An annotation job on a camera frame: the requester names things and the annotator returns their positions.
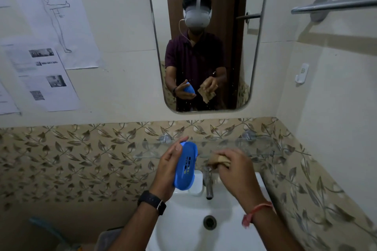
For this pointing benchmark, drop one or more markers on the paper with printed photos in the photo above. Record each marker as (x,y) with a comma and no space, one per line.
(44,78)

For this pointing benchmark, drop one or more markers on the black smartwatch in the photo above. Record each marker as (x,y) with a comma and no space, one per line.
(153,201)

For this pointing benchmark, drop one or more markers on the chrome faucet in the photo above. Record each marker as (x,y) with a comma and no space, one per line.
(208,184)

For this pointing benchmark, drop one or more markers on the person's right fingers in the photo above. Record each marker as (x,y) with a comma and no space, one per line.
(228,152)

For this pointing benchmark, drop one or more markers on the person's left hand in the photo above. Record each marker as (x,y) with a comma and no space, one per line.
(163,175)

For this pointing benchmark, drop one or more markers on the rounded wall mirror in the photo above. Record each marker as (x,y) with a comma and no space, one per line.
(206,39)

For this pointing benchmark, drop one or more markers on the person's left forearm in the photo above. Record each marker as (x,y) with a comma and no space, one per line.
(134,228)

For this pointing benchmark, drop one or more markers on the plain white paper sheet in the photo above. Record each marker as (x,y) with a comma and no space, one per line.
(6,102)

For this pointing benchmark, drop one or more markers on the person's left thumb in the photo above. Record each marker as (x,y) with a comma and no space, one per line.
(176,146)

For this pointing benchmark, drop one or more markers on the steel towel bar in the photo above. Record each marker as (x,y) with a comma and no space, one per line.
(338,4)

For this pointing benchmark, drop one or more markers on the blue plastic soap dish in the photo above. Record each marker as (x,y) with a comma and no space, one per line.
(186,168)

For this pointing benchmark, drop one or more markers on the person's right hand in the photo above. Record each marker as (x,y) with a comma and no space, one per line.
(240,177)

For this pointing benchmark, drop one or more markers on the grey bucket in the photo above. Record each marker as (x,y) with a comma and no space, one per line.
(109,239)

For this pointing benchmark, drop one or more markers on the paper with figure drawing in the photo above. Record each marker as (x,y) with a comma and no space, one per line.
(59,15)

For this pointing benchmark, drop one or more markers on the white adhesive wall hook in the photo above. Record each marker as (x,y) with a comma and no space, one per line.
(302,73)

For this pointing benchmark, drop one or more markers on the white ceramic sink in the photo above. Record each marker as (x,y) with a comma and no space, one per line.
(188,224)

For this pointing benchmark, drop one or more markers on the glass wall shelf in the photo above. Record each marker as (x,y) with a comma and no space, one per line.
(259,146)

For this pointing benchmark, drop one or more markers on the metal sink drain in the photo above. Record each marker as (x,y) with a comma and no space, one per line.
(209,222)

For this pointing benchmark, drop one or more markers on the beige cleaning cloth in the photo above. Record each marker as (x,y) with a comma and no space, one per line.
(221,160)

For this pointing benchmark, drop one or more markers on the person's right forearm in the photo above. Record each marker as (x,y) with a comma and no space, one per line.
(272,230)

